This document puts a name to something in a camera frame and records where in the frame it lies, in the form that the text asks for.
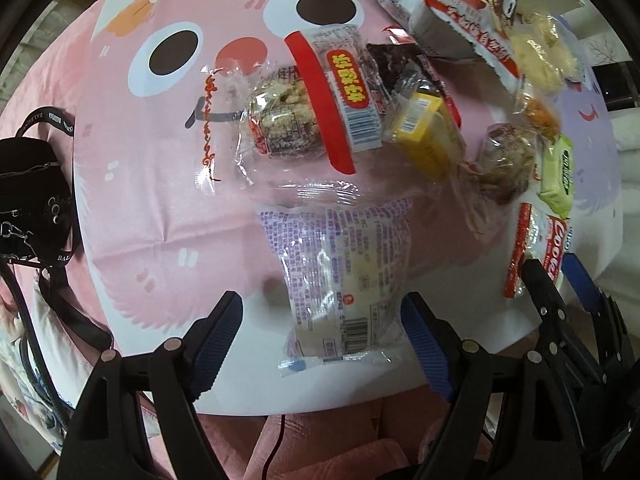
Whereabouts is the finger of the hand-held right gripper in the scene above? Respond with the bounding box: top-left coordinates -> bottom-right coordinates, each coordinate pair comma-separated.
567,254 -> 640,387
522,259 -> 607,397

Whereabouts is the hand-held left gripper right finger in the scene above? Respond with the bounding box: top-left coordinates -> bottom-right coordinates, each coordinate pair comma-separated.
400,291 -> 587,480

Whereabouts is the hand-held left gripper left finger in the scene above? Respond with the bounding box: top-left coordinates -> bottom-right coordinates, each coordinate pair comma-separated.
57,290 -> 245,480

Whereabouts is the red-edged white snack packet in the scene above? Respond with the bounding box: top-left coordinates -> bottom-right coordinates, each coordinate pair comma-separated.
502,202 -> 573,301

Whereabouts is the green snack packet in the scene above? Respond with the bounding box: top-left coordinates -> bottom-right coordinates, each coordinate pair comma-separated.
537,135 -> 576,218

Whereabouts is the clear purple-print cake packet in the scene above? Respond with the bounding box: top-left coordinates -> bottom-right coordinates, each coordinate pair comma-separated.
257,195 -> 416,376

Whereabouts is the brown nut cluster packet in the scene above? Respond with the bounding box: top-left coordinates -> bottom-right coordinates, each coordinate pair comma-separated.
457,122 -> 538,206

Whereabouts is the small orange snack packet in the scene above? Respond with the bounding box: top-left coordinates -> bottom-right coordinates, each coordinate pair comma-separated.
515,80 -> 561,141

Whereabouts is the yellow snack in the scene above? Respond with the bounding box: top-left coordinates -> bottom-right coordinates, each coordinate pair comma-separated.
382,92 -> 466,181

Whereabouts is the pale cracker clear packet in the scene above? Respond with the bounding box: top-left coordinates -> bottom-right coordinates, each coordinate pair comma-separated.
510,12 -> 583,93

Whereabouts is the clear nut bar packet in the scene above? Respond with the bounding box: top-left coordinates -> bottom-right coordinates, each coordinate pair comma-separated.
197,62 -> 326,196

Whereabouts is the red-striped clear snack packet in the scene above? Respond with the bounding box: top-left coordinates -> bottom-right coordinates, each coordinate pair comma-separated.
284,25 -> 386,173

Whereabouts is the white red snack packet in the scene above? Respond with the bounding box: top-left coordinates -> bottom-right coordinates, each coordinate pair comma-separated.
410,0 -> 523,93

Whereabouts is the dark brown snack packet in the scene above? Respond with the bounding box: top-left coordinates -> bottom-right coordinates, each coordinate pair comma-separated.
365,42 -> 461,126

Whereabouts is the pink quilted cloth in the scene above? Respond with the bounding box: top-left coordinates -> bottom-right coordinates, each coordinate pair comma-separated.
200,397 -> 451,480

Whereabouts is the cartoon printed table cover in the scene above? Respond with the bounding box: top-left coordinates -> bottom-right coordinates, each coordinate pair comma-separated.
72,0 -> 626,416

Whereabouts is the white printed sheet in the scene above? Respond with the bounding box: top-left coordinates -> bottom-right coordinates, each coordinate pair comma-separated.
0,270 -> 106,461

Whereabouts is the dark window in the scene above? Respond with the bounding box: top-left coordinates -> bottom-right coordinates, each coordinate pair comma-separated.
600,57 -> 640,111

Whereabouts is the white leaf-print curtain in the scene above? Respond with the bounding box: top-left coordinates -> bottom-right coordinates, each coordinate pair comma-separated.
575,7 -> 640,161

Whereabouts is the pink blanket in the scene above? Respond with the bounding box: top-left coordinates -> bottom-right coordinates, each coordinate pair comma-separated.
0,5 -> 121,396

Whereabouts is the black cable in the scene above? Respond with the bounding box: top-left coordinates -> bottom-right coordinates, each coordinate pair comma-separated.
262,412 -> 286,480

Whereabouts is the black strap bag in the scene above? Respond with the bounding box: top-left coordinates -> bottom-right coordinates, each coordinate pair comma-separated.
0,106 -> 113,441

